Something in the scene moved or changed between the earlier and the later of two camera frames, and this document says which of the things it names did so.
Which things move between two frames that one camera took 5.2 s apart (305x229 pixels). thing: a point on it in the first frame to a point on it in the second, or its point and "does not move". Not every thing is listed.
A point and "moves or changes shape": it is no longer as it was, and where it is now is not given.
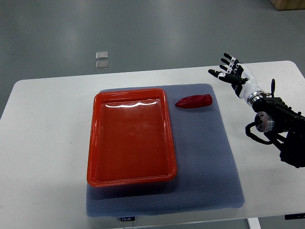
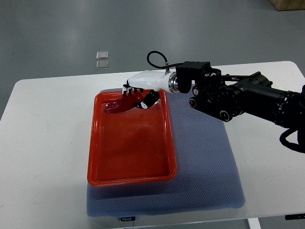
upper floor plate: x=103 y=55 does not move
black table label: x=127 y=219 does not move
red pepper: x=195 y=101 moves or changes shape
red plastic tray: x=130 y=140 does not move
